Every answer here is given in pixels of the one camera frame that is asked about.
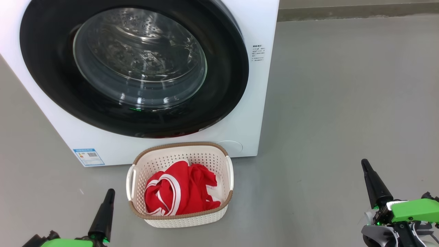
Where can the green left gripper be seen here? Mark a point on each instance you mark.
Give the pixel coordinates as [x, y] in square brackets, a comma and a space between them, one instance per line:
[68, 243]

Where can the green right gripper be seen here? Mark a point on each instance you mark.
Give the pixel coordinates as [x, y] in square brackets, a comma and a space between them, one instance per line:
[415, 210]

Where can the red white-trimmed garment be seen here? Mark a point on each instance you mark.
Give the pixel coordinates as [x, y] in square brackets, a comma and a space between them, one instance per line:
[188, 190]

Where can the black round glass washer door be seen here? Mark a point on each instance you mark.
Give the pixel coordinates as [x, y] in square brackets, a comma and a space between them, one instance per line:
[223, 85]

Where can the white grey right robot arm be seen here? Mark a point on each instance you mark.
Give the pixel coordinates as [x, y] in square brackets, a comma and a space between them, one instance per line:
[377, 236]

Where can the white front-load washing machine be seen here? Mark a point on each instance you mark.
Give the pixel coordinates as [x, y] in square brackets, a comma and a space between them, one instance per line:
[137, 151]

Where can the cream perforated laundry basket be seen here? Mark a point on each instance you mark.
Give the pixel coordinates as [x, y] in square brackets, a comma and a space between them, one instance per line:
[185, 221]

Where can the blue energy label sticker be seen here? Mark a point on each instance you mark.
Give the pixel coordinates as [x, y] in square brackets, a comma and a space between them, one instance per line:
[89, 157]

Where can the round white filter cover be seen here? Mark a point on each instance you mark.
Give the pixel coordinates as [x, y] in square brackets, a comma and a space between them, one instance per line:
[235, 147]

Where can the grey skirting board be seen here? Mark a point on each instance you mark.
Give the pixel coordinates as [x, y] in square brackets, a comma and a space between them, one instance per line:
[360, 12]

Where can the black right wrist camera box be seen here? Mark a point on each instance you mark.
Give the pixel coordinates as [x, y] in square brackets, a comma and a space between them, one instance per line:
[430, 197]

